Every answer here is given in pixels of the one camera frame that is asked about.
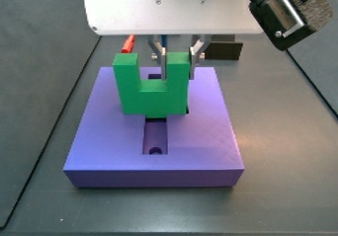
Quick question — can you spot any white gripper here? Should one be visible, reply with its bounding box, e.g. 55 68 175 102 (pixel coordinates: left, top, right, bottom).
84 0 263 80

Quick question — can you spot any green U-shaped block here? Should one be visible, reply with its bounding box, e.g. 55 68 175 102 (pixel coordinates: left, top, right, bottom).
112 52 190 118

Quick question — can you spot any purple slotted board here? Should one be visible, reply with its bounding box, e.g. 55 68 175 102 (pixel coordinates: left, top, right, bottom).
63 67 244 188

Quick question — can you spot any blue hexagonal peg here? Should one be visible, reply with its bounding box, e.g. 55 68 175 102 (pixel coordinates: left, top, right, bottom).
162 35 168 53

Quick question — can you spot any red peg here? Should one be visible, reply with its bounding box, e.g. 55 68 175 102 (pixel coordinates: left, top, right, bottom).
121 35 135 53

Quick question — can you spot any black wrist camera with cable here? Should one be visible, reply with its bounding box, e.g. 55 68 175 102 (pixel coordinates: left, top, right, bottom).
250 0 333 50

